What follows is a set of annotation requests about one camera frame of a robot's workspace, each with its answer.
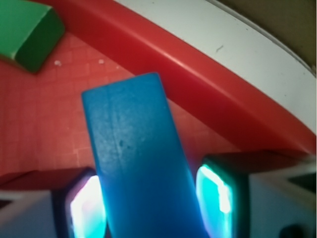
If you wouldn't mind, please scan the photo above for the brown cardboard sheet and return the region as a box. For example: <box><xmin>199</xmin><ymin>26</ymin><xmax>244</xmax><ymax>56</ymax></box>
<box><xmin>222</xmin><ymin>0</ymin><xmax>317</xmax><ymax>72</ymax></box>

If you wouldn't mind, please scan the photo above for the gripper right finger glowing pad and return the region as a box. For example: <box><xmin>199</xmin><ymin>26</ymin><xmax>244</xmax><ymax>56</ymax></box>
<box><xmin>195</xmin><ymin>150</ymin><xmax>317</xmax><ymax>238</ymax></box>

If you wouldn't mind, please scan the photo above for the green wooden block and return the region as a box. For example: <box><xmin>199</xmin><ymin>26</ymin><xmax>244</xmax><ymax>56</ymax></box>
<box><xmin>0</xmin><ymin>0</ymin><xmax>65</xmax><ymax>73</ymax></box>

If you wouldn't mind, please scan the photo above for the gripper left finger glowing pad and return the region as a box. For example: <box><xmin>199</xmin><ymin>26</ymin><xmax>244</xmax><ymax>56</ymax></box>
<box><xmin>0</xmin><ymin>167</ymin><xmax>109</xmax><ymax>238</ymax></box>

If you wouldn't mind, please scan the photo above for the red plastic tray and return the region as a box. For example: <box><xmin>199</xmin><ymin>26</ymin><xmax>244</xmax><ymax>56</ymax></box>
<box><xmin>0</xmin><ymin>0</ymin><xmax>317</xmax><ymax>185</ymax></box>

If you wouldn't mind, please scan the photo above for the blue wooden block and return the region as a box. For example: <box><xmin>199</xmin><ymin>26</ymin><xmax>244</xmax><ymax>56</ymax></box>
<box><xmin>82</xmin><ymin>73</ymin><xmax>208</xmax><ymax>238</ymax></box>

